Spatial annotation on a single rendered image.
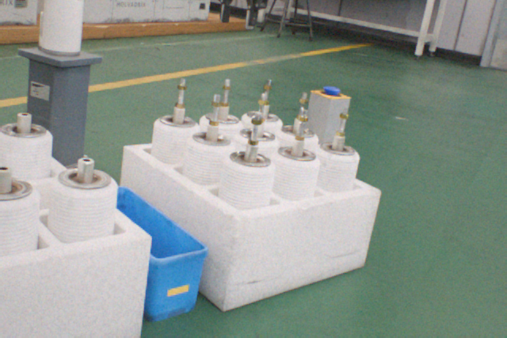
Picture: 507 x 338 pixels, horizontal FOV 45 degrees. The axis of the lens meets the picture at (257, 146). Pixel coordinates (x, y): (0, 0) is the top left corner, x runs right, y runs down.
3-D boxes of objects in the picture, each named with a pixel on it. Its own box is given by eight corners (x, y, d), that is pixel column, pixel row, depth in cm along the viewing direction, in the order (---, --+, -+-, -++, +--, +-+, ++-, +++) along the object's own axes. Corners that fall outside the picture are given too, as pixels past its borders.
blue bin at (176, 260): (70, 247, 120) (74, 191, 116) (120, 237, 127) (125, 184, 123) (148, 327, 99) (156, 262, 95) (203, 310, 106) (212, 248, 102)
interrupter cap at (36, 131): (-6, 127, 105) (-6, 123, 105) (36, 125, 110) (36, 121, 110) (9, 141, 100) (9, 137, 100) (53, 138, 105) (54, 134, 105)
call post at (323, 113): (288, 208, 157) (310, 91, 148) (306, 204, 161) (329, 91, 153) (307, 219, 152) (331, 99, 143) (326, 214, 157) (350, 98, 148)
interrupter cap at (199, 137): (187, 134, 119) (187, 131, 119) (223, 135, 122) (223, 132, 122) (198, 146, 113) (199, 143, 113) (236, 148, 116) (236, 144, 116)
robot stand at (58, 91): (12, 163, 156) (17, 48, 148) (53, 152, 169) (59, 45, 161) (54, 179, 151) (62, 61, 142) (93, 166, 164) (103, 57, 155)
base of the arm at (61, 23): (33, 50, 149) (36, -21, 144) (60, 48, 157) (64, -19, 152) (61, 58, 146) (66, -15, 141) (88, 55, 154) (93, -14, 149)
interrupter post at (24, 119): (13, 131, 105) (14, 112, 104) (28, 130, 106) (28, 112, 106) (19, 135, 103) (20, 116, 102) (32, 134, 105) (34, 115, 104)
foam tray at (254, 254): (116, 222, 133) (123, 145, 128) (249, 199, 159) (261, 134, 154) (223, 313, 106) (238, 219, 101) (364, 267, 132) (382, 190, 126)
